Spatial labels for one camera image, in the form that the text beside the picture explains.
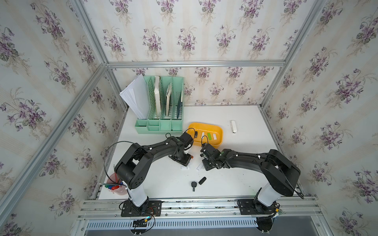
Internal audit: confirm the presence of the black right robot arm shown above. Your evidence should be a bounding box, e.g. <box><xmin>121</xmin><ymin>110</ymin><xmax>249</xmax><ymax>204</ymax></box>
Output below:
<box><xmin>200</xmin><ymin>141</ymin><xmax>304</xmax><ymax>217</ymax></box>

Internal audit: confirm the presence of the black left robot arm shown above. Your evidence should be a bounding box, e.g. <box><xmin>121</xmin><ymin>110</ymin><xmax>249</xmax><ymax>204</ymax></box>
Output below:
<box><xmin>114</xmin><ymin>131</ymin><xmax>194</xmax><ymax>208</ymax></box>

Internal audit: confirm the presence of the black oval usb drive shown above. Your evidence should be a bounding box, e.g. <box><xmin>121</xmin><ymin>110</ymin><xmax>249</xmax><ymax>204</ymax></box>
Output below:
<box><xmin>198</xmin><ymin>177</ymin><xmax>207</xmax><ymax>185</ymax></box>

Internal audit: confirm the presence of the yellow plastic storage box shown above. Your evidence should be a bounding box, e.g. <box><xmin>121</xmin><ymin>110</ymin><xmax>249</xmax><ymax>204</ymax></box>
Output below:
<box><xmin>186</xmin><ymin>123</ymin><xmax>223</xmax><ymax>148</ymax></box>

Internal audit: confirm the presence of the white eraser stick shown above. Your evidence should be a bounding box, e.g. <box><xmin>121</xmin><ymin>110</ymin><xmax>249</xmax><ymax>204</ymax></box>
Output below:
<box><xmin>230</xmin><ymin>120</ymin><xmax>237</xmax><ymax>134</ymax></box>

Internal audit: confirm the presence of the beige notebook in organizer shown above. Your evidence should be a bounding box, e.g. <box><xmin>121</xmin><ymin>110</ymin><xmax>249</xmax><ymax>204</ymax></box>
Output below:
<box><xmin>165</xmin><ymin>83</ymin><xmax>172</xmax><ymax>117</ymax></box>

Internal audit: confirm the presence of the green desk file organizer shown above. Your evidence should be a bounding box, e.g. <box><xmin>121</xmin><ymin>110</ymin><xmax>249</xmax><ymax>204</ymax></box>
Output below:
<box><xmin>135</xmin><ymin>76</ymin><xmax>184</xmax><ymax>134</ymax></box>

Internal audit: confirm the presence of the pink pen cup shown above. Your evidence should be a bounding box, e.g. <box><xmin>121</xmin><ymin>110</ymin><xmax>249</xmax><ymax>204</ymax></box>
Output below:
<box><xmin>104</xmin><ymin>173</ymin><xmax>128</xmax><ymax>196</ymax></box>

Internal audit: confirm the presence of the white paper stack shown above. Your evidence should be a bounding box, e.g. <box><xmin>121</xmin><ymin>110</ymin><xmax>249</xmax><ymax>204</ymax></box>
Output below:
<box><xmin>119</xmin><ymin>75</ymin><xmax>151</xmax><ymax>120</ymax></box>

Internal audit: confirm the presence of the white book in organizer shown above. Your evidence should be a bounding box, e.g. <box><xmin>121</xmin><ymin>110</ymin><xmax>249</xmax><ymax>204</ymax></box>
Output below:
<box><xmin>154</xmin><ymin>76</ymin><xmax>161</xmax><ymax>119</ymax></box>

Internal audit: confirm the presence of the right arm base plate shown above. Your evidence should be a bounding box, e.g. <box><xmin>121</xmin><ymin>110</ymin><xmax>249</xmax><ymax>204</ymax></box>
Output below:
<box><xmin>237</xmin><ymin>199</ymin><xmax>280</xmax><ymax>215</ymax></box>

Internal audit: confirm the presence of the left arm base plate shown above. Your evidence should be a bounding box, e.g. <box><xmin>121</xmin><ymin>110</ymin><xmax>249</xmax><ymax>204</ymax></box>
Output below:
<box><xmin>119</xmin><ymin>200</ymin><xmax>162</xmax><ymax>217</ymax></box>

